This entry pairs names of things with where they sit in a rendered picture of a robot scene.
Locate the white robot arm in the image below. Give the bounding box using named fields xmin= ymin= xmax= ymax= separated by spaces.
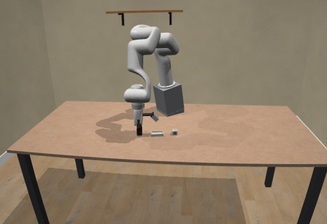
xmin=124 ymin=25 xmax=179 ymax=109

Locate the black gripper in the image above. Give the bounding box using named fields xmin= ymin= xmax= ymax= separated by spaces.
xmin=132 ymin=108 xmax=144 ymax=136

